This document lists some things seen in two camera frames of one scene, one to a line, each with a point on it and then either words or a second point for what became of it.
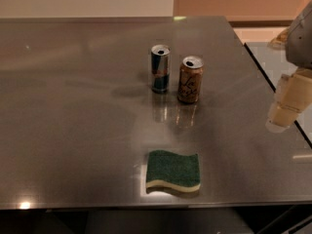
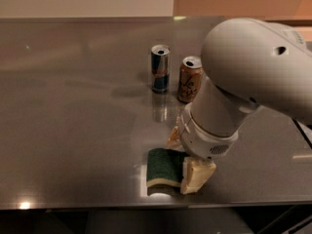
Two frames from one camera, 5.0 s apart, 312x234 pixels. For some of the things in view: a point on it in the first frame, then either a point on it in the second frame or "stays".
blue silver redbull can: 160,55 stays
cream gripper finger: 293,95 -> 202,143
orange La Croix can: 190,75 stays
